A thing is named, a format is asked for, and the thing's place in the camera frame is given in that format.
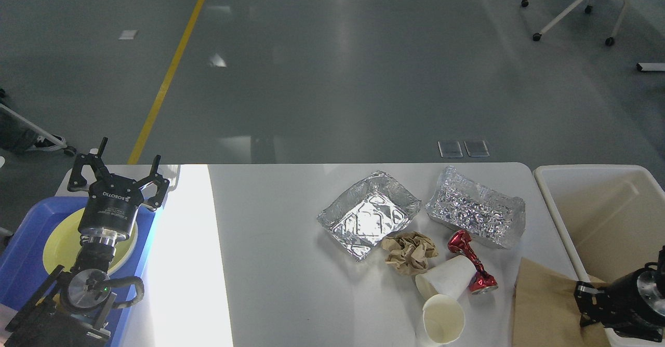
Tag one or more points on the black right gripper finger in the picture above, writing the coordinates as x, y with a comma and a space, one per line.
634, 333
594, 305

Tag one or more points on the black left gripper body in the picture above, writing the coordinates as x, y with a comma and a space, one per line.
110, 213

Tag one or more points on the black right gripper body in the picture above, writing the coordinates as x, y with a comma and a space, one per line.
637, 299

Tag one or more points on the brown paper bag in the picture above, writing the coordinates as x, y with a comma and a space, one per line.
545, 312

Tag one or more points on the yellow translucent plate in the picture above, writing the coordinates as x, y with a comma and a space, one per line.
63, 245

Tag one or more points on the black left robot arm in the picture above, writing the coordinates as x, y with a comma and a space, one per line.
71, 306

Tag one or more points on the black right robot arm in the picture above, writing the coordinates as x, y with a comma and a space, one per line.
662, 258

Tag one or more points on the white office chair left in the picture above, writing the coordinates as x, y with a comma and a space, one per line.
36, 129

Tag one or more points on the person leg with sneaker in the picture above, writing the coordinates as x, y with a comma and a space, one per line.
19, 137

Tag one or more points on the white plastic waste bin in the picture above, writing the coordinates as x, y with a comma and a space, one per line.
609, 218

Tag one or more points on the red crumpled wrapper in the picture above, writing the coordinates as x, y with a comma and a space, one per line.
482, 282

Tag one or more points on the lying white paper cup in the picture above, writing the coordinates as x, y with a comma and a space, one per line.
450, 278

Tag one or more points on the upright white paper cup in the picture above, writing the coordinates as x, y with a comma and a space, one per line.
442, 321

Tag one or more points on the crumpled brown paper ball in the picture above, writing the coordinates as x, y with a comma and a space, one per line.
409, 252

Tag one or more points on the right floor socket cover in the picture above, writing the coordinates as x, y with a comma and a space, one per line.
476, 148

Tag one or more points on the floor socket cover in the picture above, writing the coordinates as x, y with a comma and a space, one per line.
450, 149
476, 148

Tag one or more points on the square aluminium foil tray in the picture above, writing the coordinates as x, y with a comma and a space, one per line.
368, 211

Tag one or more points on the left floor socket cover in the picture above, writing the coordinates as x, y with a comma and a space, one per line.
450, 149

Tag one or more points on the white bar on floor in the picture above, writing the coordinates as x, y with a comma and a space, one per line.
650, 67

